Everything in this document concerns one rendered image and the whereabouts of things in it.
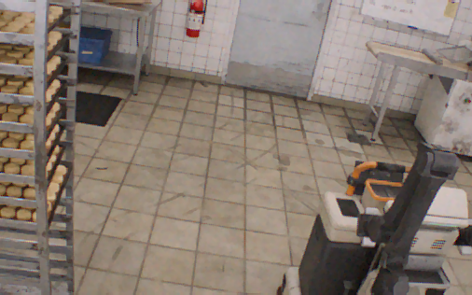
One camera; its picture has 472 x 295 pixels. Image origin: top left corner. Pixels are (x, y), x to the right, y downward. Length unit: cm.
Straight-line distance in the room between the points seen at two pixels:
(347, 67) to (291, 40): 73
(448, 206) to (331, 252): 61
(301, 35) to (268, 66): 53
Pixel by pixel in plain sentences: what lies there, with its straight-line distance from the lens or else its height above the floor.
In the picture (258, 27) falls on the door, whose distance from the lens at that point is 542.
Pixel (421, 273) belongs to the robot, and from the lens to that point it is 193.
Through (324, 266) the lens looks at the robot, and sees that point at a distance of 219.
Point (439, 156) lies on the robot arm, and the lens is 141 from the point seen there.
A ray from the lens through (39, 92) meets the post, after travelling 137.
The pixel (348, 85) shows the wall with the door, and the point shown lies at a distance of 570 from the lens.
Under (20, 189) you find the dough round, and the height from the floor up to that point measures 97.
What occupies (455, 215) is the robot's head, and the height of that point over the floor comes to 110.
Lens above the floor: 189
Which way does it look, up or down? 27 degrees down
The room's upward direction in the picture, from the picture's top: 12 degrees clockwise
